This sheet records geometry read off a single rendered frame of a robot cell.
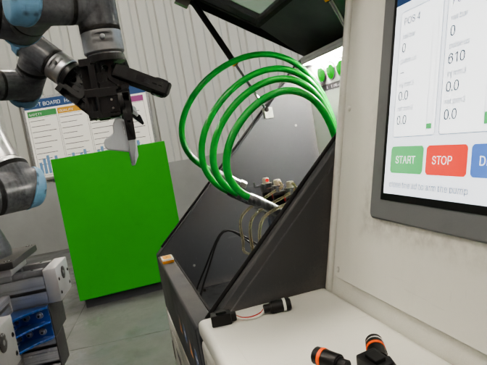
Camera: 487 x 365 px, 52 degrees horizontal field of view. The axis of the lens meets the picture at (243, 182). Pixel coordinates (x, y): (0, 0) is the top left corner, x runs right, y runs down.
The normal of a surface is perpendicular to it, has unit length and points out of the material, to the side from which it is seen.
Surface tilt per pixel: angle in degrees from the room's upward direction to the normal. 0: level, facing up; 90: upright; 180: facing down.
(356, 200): 76
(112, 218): 90
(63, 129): 90
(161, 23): 90
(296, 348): 0
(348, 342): 0
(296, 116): 90
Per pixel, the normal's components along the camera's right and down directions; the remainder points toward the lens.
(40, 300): 0.15, 0.07
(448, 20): -0.96, -0.05
